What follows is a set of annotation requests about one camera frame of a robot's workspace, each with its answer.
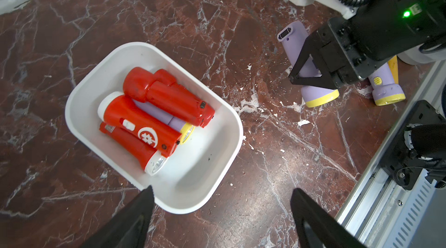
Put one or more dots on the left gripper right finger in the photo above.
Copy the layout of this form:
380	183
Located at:
315	227

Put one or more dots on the red flashlight long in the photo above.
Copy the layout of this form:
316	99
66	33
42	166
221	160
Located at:
141	85

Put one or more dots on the white plastic storage box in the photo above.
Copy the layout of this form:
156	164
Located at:
194	171

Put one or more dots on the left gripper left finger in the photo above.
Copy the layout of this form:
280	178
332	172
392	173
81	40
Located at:
129	227

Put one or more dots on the aluminium front rail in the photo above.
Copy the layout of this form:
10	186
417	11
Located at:
381	214

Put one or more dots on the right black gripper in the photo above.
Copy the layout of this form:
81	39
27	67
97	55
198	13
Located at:
351	50

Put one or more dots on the red flashlight with logo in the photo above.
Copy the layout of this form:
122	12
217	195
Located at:
120	111

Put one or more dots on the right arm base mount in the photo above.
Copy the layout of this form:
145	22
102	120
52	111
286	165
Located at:
420	144

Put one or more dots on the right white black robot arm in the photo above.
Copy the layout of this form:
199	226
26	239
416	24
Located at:
365	35

